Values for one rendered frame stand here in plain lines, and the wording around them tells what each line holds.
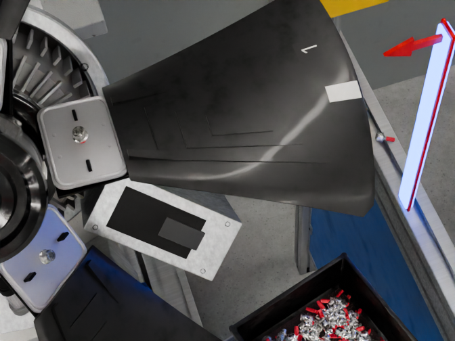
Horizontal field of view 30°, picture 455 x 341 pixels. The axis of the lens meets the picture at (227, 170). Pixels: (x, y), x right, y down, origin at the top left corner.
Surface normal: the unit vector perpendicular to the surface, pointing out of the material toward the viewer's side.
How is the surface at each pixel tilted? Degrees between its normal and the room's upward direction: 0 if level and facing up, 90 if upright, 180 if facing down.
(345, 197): 31
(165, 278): 0
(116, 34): 90
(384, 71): 90
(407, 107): 0
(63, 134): 7
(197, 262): 50
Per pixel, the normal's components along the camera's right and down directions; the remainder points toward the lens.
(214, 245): 0.20, 0.28
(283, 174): 0.23, -0.28
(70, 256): 0.76, -0.25
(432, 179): -0.06, -0.52
